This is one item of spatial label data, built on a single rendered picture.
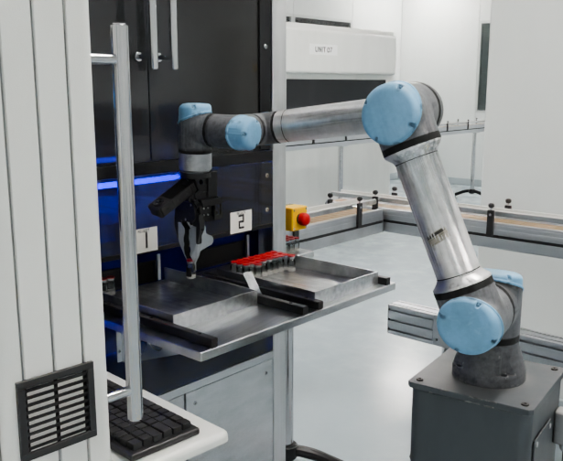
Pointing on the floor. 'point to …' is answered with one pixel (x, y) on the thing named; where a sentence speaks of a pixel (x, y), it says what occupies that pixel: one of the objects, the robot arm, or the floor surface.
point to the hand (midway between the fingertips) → (189, 256)
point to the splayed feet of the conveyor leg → (307, 454)
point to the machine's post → (274, 238)
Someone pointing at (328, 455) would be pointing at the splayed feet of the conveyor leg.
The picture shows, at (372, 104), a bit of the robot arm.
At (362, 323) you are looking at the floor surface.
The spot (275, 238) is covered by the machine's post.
